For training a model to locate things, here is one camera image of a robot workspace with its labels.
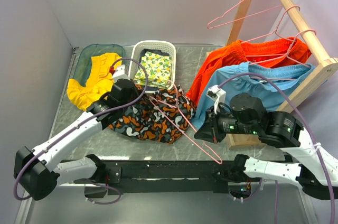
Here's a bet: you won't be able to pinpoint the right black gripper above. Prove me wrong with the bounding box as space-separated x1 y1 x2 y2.
193 104 257 142

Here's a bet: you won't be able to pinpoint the camouflage patterned shorts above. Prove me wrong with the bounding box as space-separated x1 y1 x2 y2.
108 86 196 144

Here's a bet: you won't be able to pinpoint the pink wire hanger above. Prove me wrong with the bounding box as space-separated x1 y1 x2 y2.
206 0 282 30
149 80 223 164

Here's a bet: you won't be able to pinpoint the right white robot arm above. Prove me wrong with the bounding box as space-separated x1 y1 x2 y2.
194 94 337 200

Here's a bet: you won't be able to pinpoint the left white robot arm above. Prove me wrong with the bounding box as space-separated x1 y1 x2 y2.
14 79 145 201

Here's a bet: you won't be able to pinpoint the yellow shorts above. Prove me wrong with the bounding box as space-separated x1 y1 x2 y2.
67 53 122 111

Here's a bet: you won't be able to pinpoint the light blue shorts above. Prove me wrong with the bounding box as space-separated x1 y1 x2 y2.
191 62 315 129

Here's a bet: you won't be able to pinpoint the orange shorts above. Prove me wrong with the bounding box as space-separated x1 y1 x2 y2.
187 37 311 105

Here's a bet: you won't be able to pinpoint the pink hanger holding blue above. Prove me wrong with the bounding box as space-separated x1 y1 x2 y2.
249 30 317 81

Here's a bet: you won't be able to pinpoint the pink hanger holding orange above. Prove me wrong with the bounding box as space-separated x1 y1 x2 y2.
242 5 311 67

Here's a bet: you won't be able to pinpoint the lemon print folded cloth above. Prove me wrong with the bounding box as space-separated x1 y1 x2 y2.
133 51 173 89

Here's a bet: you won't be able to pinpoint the teal plastic bin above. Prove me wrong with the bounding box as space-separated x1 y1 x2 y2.
73 44 126 87

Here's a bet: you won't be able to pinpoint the white plastic basket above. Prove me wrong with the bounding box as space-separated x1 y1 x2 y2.
128 40 176 94

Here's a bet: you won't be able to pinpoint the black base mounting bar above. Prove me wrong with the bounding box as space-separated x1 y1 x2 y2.
98 160 249 194

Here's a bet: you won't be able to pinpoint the wooden clothes rack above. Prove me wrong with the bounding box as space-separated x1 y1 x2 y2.
226 0 338 151

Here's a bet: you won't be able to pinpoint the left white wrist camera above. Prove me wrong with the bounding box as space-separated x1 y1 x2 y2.
109 64 130 82

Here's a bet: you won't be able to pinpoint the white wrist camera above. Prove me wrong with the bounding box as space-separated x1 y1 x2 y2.
109 64 130 82
206 85 226 114

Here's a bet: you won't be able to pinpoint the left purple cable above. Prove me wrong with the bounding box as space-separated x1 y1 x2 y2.
13 58 148 206

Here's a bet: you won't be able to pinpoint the purple cable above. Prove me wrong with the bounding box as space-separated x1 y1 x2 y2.
13 58 148 206
218 72 335 224

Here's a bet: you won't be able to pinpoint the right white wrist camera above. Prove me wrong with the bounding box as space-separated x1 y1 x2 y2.
206 85 226 114

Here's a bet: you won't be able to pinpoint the aluminium rail frame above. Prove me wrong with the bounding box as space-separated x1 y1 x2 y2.
16 179 318 223

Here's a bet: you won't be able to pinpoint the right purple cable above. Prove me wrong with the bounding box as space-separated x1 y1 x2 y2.
218 72 335 224

